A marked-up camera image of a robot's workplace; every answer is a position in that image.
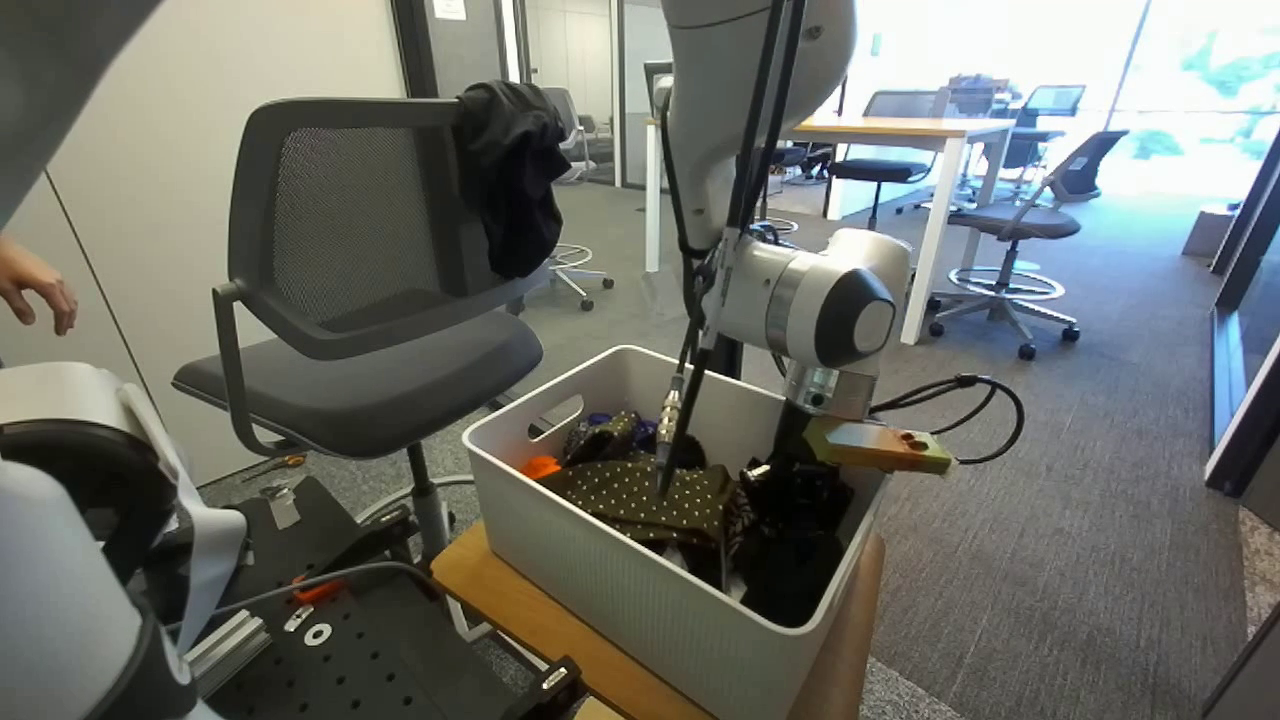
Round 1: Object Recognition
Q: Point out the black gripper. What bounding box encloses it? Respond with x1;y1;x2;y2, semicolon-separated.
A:
763;395;859;479

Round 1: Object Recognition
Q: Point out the grey background office chair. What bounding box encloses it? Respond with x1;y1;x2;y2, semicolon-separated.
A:
530;84;620;317

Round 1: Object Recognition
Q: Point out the black office chair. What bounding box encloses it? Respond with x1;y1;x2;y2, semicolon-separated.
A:
822;84;951;232

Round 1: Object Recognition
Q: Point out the dark swivel stool chair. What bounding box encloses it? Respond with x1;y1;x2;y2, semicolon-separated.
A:
922;123;1133;365

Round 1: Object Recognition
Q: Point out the grey mesh office chair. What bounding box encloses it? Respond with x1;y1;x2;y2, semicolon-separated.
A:
167;92;552;563

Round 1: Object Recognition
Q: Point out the person's hand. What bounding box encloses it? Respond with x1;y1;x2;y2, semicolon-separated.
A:
0;232;79;339

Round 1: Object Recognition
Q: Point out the olive polka dot cloth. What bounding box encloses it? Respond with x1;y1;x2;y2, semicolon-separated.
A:
549;446;752;570

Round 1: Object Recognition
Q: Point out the zebra pattern cloth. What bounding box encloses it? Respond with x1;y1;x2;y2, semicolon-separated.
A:
563;408;648;463

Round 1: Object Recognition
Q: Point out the white plastic storage bin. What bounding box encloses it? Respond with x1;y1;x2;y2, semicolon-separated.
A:
458;339;906;720

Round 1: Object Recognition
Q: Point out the wooden side table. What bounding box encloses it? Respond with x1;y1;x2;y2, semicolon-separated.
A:
427;518;891;720

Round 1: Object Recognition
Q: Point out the white wooden-top table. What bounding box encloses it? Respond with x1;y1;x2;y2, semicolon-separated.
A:
785;112;1020;350

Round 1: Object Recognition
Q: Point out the black crumpled garment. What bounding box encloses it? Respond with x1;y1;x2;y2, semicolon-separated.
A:
453;80;575;284

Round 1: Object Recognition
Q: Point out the computer monitor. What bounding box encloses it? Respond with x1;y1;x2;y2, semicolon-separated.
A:
1020;80;1088;123

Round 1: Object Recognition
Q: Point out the small red tool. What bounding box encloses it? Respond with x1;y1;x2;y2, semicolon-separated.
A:
282;577;350;608

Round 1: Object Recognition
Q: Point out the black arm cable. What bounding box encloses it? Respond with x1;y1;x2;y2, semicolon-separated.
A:
648;0;811;498

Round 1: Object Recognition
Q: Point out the black looped cable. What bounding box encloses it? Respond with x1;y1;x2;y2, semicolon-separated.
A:
869;371;1027;468

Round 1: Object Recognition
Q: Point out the chair foot ring base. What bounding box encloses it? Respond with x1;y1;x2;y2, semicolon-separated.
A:
349;468;480;540

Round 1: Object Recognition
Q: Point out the dark glass partition frame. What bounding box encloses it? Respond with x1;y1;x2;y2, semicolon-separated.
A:
1195;131;1280;498

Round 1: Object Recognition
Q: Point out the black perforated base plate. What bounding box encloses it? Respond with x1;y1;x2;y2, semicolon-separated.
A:
196;468;593;720

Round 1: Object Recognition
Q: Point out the black base plate cable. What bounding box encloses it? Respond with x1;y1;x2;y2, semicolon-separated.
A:
196;555;453;631

